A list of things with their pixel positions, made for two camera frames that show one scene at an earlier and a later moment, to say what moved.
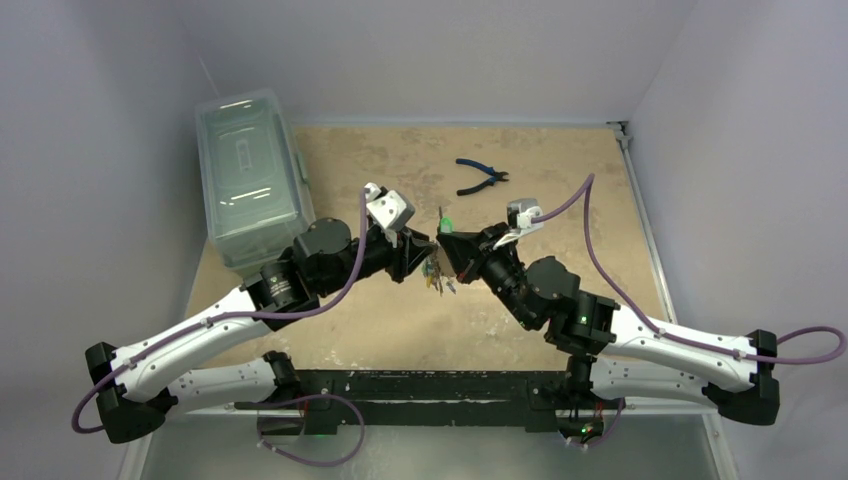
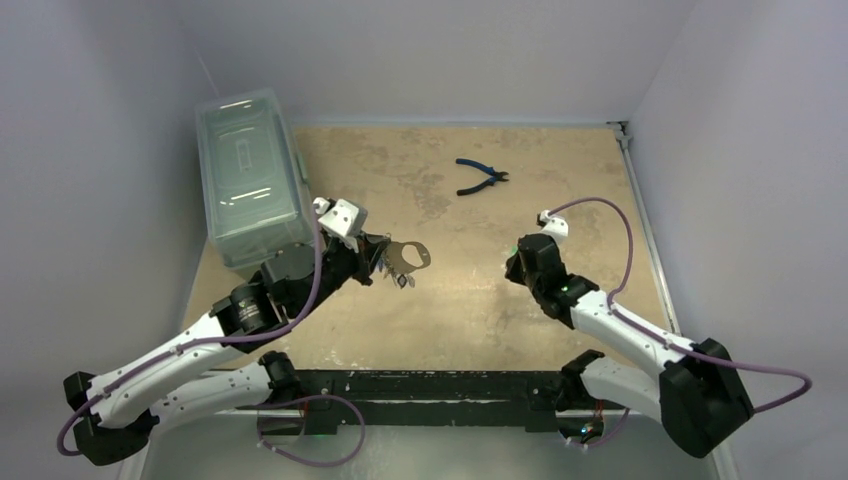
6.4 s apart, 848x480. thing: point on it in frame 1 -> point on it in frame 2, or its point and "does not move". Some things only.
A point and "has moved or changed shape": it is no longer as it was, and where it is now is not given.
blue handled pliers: (495, 175) does not move
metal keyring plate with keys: (439, 272) has moved or changed shape
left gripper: (405, 249) -> (370, 247)
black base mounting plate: (513, 401) does not move
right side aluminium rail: (624, 140) does not move
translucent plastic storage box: (258, 190) does not move
